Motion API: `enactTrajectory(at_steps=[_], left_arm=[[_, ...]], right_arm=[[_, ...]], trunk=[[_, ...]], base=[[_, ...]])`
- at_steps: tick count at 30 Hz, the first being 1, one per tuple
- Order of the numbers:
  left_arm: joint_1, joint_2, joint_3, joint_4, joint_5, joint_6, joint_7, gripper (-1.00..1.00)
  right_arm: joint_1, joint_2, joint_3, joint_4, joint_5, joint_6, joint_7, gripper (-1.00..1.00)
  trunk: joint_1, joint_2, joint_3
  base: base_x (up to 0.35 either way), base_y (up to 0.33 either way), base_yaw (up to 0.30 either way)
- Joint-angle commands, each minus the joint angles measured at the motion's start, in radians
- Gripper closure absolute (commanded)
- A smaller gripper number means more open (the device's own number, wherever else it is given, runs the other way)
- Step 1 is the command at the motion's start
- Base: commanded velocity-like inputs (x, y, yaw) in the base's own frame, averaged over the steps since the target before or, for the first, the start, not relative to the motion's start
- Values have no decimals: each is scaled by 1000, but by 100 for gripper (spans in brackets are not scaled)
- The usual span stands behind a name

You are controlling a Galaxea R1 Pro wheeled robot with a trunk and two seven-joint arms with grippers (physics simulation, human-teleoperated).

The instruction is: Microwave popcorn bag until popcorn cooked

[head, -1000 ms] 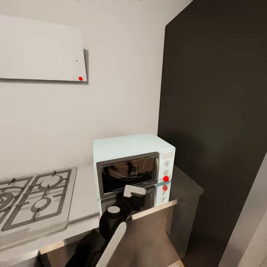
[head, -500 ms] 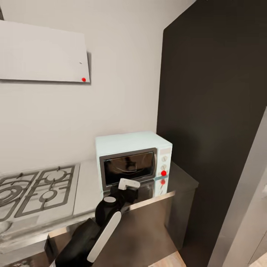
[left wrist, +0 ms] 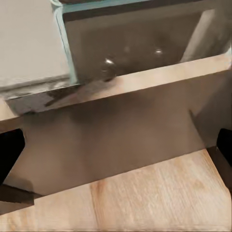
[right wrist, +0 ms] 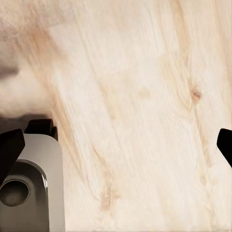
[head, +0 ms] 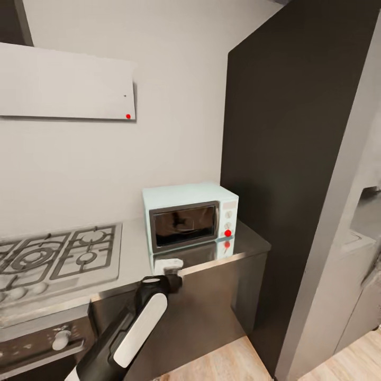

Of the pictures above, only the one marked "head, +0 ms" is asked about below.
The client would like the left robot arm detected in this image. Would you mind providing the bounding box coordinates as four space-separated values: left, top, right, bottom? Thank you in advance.
64 258 183 381

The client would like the microwave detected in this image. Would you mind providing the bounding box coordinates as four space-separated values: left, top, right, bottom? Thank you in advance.
141 182 239 254

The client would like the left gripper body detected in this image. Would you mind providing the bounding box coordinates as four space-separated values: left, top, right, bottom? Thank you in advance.
140 274 178 294

